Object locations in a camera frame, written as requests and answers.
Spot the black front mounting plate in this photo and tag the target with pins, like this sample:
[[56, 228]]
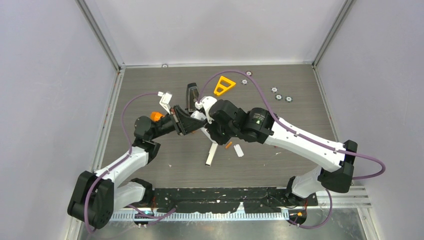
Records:
[[223, 200]]

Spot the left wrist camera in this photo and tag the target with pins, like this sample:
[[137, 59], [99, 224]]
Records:
[[165, 98]]

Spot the long white box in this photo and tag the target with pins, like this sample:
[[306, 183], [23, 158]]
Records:
[[211, 154]]

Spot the black metronome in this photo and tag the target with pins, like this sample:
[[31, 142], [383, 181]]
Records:
[[192, 95]]

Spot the yellow triangle bracket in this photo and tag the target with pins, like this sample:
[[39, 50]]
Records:
[[223, 85]]

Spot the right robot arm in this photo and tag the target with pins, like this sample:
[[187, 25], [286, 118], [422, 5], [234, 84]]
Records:
[[334, 170]]

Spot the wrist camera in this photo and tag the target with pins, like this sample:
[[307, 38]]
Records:
[[206, 103], [165, 98]]

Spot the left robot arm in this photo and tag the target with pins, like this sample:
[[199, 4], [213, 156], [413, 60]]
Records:
[[97, 195]]

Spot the white battery cover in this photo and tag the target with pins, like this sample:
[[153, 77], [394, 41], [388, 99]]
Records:
[[238, 150]]

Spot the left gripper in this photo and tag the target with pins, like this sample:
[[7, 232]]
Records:
[[183, 122]]

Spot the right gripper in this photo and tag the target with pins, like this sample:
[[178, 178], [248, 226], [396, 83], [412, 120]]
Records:
[[220, 140]]

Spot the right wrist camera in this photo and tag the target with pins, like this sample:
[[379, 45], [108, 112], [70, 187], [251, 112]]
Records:
[[206, 103]]

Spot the orange battery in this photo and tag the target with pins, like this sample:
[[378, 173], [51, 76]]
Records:
[[228, 145]]

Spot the orange toy microphone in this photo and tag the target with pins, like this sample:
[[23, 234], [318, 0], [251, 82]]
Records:
[[156, 116]]

